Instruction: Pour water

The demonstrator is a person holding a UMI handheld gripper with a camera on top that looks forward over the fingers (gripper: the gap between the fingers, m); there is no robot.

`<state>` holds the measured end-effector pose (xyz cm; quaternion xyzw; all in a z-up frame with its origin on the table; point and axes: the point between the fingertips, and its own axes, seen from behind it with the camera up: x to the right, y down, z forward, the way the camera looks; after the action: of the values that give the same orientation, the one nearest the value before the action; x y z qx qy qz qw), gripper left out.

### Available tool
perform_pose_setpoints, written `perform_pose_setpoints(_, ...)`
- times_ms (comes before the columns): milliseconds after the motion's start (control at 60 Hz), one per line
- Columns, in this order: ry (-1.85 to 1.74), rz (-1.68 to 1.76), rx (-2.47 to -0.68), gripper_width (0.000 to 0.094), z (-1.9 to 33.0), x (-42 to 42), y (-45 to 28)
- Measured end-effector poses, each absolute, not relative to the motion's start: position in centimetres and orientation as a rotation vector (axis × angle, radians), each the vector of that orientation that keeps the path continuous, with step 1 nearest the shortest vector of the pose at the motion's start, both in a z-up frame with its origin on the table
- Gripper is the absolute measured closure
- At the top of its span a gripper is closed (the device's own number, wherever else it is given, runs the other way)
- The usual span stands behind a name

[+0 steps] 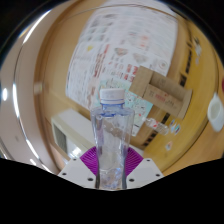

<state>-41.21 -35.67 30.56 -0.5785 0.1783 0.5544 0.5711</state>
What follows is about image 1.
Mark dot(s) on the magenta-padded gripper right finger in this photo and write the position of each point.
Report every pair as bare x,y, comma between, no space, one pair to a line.
146,170

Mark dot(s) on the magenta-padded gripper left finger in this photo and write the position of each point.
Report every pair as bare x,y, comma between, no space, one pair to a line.
77,170

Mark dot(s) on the clear plastic water bottle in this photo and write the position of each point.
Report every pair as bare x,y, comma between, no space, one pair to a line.
112,136

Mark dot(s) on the white standing air conditioner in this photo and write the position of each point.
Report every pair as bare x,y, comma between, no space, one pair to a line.
71,135

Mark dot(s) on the brown cardboard box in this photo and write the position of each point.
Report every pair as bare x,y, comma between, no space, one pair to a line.
160,90

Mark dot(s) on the white mug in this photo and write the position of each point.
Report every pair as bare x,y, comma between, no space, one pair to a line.
217,111

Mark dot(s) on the large printed wall poster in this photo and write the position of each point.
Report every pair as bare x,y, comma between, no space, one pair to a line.
120,50

